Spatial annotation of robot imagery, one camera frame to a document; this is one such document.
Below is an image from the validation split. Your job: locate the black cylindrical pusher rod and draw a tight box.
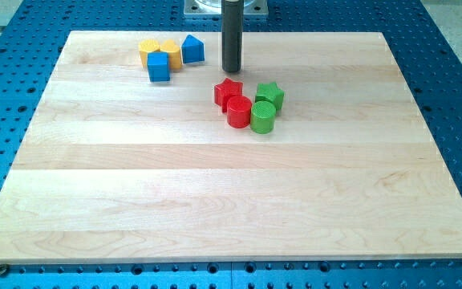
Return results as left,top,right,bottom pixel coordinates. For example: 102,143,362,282
221,0,243,73

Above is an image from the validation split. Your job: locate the blue triangle block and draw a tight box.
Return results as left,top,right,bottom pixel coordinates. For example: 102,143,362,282
181,35,205,63

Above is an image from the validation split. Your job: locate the blue cube block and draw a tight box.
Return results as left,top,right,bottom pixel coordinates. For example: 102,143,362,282
147,51,170,83

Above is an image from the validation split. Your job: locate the yellow heart block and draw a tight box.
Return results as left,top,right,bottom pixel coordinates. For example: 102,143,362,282
160,39,183,70

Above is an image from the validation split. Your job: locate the red star block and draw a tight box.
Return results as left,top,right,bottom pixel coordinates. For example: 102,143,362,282
213,78,243,113

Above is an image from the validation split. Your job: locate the green star block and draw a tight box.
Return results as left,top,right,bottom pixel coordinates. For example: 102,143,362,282
255,82,285,111

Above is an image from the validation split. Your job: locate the yellow hexagon block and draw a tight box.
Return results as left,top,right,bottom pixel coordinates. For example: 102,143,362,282
138,39,160,68

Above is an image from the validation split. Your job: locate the red cylinder block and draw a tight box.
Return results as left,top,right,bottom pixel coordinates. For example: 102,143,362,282
227,96,252,128

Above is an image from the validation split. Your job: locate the green cylinder block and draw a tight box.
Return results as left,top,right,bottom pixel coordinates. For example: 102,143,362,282
250,101,277,134

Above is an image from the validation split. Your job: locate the light wooden board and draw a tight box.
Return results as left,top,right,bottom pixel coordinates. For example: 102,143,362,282
0,31,462,264

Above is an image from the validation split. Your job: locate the left board stop bolt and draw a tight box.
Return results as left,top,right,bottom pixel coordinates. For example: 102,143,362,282
0,264,10,278

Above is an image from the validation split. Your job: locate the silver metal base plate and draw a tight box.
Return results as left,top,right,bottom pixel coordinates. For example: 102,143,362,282
183,0,269,18

